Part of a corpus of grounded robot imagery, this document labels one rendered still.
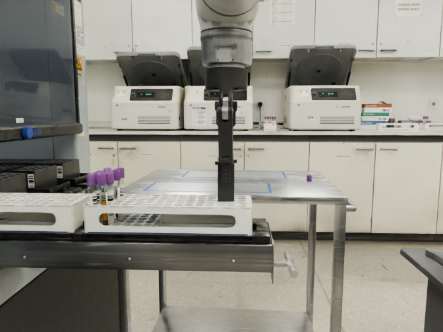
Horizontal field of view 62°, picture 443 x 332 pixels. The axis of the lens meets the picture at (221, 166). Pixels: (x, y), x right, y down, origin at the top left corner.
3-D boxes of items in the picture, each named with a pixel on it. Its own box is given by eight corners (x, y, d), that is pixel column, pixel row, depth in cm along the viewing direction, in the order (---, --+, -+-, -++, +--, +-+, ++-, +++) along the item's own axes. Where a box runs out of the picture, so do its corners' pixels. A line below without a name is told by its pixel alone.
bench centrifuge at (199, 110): (183, 131, 297) (182, 41, 287) (192, 128, 358) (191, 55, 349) (253, 131, 294) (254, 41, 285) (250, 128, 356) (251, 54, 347)
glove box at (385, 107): (364, 112, 327) (364, 100, 326) (359, 112, 340) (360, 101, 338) (392, 112, 325) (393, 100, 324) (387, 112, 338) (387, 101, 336)
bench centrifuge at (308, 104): (290, 131, 293) (292, 40, 284) (281, 128, 354) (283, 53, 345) (362, 131, 290) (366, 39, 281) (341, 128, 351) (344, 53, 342)
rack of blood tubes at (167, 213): (83, 240, 66) (81, 205, 65) (103, 223, 75) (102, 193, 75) (252, 242, 64) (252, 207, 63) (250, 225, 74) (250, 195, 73)
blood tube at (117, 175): (117, 228, 71) (116, 170, 69) (111, 226, 72) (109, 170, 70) (122, 225, 73) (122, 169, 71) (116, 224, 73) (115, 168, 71)
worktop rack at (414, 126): (378, 130, 300) (378, 123, 299) (375, 130, 310) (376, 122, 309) (418, 131, 295) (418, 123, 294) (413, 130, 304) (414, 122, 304)
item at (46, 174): (51, 185, 107) (49, 165, 107) (57, 185, 107) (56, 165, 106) (28, 193, 96) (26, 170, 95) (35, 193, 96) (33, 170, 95)
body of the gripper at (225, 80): (207, 70, 70) (207, 120, 71) (202, 64, 61) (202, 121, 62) (247, 70, 69) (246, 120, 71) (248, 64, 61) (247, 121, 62)
